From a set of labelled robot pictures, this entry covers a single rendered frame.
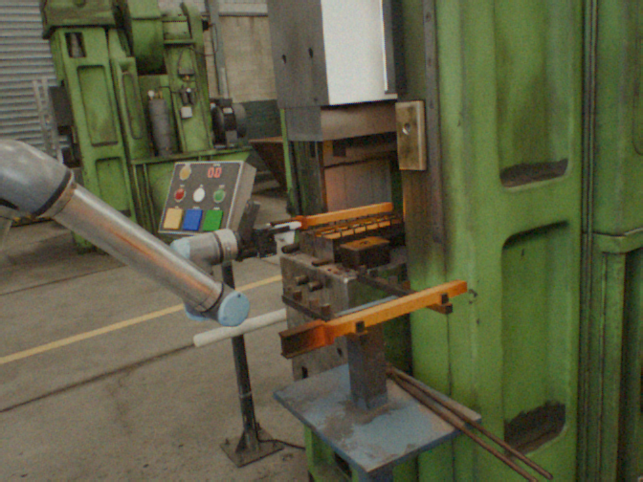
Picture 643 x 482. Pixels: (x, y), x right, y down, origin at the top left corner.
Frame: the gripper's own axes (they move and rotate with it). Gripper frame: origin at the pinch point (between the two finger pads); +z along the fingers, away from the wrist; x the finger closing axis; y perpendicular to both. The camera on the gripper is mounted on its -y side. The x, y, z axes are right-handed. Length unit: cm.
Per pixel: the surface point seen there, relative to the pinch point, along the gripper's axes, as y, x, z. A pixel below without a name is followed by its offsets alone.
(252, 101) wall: -38, -833, 383
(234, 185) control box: -7.8, -41.5, 0.2
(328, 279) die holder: 15.0, 13.5, 1.2
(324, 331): 7, 60, -28
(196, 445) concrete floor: 104, -75, -20
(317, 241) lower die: 7.6, -1.0, 7.3
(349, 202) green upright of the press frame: 1.9, -18.7, 32.1
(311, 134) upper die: -24.3, 1.6, 7.7
